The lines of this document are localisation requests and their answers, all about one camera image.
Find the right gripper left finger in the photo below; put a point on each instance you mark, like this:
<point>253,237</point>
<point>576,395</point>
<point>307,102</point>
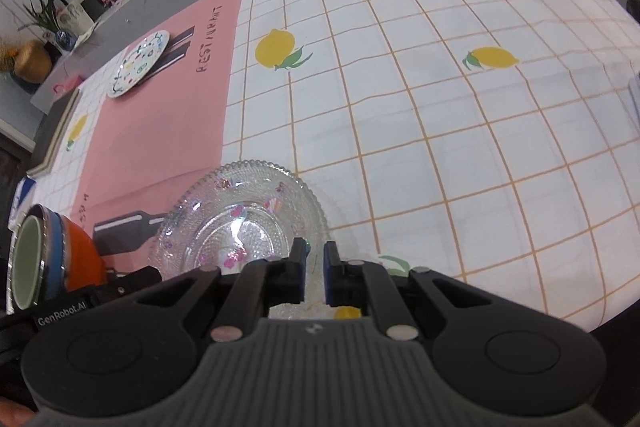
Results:
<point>261,285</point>

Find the orange steel bowl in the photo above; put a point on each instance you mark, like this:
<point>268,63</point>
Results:
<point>83,264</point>

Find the pink storage box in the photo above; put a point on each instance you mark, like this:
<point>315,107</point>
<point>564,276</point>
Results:
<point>69,84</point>

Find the white and blue box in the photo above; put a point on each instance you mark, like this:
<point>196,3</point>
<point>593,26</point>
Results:
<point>22,200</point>

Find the gold vase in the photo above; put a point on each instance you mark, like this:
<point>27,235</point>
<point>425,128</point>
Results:
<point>33,62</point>

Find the lemon checkered tablecloth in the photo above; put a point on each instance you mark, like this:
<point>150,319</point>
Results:
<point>496,141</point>

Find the black notebook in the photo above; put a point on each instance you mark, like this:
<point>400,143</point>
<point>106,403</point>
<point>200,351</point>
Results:
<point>50,132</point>

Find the white mug with mushrooms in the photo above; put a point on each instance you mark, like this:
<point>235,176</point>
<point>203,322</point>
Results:
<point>75,19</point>

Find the white fruit-painted plate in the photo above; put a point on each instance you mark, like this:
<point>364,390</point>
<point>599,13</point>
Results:
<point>138,62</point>

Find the blue vase with plant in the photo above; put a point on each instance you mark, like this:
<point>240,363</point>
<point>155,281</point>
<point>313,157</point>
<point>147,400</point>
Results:
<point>43,14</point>

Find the glass plate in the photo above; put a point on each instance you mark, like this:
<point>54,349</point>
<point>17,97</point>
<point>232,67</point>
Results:
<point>241,212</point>

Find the pink restaurant placemat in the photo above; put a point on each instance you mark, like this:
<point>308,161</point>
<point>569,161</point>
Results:
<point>150,144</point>

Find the green ceramic bowl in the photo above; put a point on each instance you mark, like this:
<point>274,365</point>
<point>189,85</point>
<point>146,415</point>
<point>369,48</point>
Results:
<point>26,264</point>

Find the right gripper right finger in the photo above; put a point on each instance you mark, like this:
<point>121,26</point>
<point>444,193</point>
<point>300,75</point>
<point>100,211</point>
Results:
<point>367,286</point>

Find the person's left hand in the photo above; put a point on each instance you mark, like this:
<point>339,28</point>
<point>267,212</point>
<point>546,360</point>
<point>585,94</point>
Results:
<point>13,414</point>

